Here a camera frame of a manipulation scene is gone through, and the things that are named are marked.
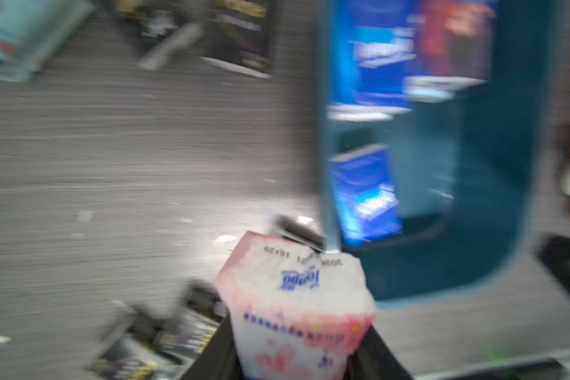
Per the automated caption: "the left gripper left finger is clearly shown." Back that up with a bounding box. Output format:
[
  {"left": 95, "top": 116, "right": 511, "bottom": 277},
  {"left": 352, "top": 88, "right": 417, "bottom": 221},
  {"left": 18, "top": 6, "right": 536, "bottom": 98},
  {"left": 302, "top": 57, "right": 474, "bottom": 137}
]
[{"left": 180, "top": 316, "right": 244, "bottom": 380}]

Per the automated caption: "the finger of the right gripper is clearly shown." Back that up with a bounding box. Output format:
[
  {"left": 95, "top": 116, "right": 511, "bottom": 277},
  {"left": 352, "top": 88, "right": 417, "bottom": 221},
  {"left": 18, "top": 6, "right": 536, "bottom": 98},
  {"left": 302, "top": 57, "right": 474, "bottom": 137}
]
[{"left": 538, "top": 235, "right": 570, "bottom": 295}]

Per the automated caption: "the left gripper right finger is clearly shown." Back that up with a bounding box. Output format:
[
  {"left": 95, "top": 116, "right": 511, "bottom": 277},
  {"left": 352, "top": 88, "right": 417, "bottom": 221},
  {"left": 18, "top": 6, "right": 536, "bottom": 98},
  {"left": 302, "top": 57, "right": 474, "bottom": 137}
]
[{"left": 346, "top": 326, "right": 413, "bottom": 380}]

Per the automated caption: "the pink blue Tempo tissue pack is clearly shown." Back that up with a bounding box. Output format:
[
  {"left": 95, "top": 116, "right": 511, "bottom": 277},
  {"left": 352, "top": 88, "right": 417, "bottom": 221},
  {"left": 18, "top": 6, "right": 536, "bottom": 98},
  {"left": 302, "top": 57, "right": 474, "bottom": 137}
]
[{"left": 215, "top": 231, "right": 378, "bottom": 379}]

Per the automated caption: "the teal plastic storage box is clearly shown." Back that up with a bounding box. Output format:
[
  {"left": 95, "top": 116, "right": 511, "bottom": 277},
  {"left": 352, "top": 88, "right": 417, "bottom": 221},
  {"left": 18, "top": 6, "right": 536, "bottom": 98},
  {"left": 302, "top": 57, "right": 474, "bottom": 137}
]
[{"left": 316, "top": 1, "right": 565, "bottom": 308}]

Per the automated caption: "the blue barcode tissue pack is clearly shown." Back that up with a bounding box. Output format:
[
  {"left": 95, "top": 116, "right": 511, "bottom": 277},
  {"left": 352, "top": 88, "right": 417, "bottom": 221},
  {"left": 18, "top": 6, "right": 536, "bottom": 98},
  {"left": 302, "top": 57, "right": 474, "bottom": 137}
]
[{"left": 329, "top": 144, "right": 403, "bottom": 247}]

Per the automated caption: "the anime print tissue pack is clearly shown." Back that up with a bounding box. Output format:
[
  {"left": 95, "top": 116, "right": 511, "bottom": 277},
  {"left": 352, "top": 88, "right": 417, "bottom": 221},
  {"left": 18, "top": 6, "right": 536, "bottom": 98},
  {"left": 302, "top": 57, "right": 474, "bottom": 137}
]
[{"left": 404, "top": 1, "right": 497, "bottom": 103}]

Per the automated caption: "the dark blue Tempo tissue pack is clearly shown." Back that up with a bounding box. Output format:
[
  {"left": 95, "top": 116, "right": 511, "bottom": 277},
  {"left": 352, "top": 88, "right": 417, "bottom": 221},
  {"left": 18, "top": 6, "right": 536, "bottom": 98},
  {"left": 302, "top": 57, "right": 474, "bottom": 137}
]
[{"left": 328, "top": 0, "right": 417, "bottom": 122}]

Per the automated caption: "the black Face tissue pack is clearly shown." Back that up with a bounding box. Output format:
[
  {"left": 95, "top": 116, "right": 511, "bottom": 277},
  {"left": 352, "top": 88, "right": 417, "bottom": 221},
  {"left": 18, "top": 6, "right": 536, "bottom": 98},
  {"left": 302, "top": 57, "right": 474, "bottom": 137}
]
[
  {"left": 99, "top": 1, "right": 202, "bottom": 71},
  {"left": 154, "top": 281, "right": 227, "bottom": 366},
  {"left": 85, "top": 313, "right": 184, "bottom": 379},
  {"left": 271, "top": 215, "right": 325, "bottom": 253},
  {"left": 201, "top": 0, "right": 280, "bottom": 79}
]

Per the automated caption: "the teal cartoon tissue pack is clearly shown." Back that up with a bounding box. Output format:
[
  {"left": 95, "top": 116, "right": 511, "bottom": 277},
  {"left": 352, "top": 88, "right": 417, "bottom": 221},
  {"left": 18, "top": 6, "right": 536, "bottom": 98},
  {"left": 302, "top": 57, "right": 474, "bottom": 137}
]
[{"left": 0, "top": 0, "right": 95, "bottom": 82}]

